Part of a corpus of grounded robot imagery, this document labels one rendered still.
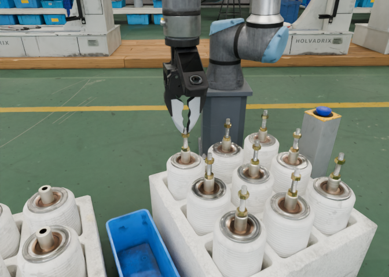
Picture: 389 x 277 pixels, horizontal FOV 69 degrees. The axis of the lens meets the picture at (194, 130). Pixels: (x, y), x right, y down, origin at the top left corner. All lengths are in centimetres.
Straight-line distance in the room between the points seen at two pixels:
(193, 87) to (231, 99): 52
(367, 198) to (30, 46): 256
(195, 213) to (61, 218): 27
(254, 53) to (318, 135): 32
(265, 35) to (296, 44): 172
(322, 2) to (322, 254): 243
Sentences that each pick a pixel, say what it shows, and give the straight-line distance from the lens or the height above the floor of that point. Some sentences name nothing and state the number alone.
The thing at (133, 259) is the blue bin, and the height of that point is 0.
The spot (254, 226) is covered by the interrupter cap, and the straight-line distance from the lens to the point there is 54.
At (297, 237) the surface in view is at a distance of 60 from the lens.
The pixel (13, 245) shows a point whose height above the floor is 18.
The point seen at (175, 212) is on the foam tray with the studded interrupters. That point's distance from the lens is 66.
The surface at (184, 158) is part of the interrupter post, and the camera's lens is 68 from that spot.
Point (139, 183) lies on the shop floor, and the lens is 105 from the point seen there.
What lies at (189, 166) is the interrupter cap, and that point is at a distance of 68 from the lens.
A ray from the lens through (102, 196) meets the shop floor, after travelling 102.
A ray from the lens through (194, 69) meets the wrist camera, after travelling 55.
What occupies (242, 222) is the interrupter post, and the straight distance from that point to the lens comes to 52.
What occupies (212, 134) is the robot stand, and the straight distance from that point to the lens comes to 108.
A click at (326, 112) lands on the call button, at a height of 33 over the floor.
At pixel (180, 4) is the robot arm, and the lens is 56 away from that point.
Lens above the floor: 64
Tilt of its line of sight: 28 degrees down
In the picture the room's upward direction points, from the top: straight up
